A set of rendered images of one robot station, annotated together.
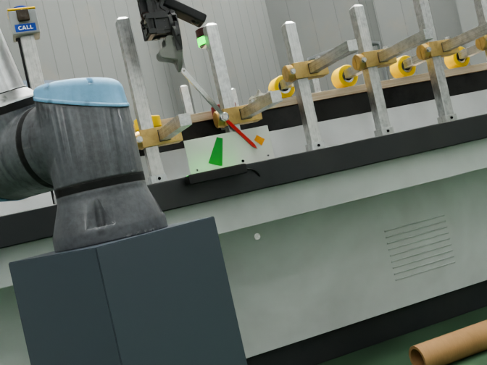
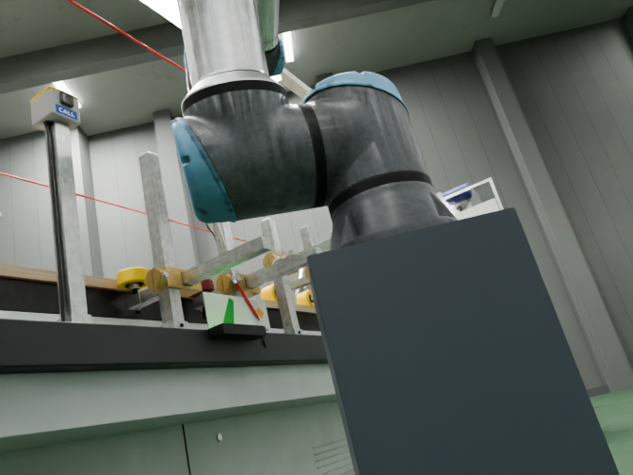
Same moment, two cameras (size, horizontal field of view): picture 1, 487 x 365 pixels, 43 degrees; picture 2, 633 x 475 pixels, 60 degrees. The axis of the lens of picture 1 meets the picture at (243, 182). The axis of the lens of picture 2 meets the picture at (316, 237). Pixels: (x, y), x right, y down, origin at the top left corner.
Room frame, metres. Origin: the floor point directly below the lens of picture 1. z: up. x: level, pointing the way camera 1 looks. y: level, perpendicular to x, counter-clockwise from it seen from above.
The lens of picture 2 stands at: (0.59, 0.81, 0.41)
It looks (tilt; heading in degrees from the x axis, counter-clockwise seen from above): 19 degrees up; 316
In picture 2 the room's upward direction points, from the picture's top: 14 degrees counter-clockwise
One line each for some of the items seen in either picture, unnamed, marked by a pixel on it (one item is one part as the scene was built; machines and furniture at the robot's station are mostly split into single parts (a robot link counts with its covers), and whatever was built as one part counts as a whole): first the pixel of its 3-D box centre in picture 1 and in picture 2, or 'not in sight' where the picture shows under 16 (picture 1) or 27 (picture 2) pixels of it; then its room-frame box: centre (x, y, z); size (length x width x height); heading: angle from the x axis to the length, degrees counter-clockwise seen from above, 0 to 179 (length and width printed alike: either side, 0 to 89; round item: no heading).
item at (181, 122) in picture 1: (166, 134); (194, 276); (1.70, 0.18, 0.82); 0.43 x 0.03 x 0.04; 20
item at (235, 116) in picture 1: (236, 116); (236, 286); (1.83, -0.02, 0.85); 0.13 x 0.06 x 0.05; 110
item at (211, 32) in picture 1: (227, 103); (230, 270); (1.82, 0.00, 0.89); 0.03 x 0.03 x 0.48; 20
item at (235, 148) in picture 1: (230, 149); (239, 314); (1.78, 0.02, 0.75); 0.26 x 0.01 x 0.10; 110
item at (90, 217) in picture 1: (106, 210); (389, 229); (1.05, 0.24, 0.65); 0.19 x 0.19 x 0.10
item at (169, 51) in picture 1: (170, 53); not in sight; (1.58, 0.11, 1.01); 0.06 x 0.03 x 0.09; 110
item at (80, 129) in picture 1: (84, 132); (357, 145); (1.05, 0.24, 0.79); 0.17 x 0.15 x 0.18; 59
